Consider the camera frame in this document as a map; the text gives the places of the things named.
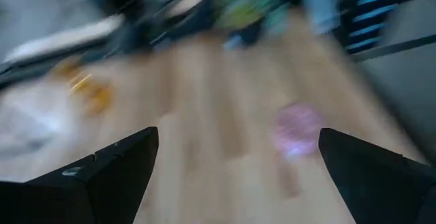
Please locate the amber glass candlestick holder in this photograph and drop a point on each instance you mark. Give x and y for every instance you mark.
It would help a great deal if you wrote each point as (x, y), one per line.
(95, 94)

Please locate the pink patterned candle tin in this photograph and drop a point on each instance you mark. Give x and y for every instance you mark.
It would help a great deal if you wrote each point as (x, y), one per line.
(296, 128)

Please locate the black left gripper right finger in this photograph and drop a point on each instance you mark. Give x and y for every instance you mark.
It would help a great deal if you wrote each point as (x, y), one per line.
(381, 190)

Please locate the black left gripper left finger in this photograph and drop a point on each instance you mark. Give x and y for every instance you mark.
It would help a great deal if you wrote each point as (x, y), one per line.
(102, 190)

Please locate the green potted succulent plant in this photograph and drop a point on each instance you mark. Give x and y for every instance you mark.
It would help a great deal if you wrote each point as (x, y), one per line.
(245, 13)

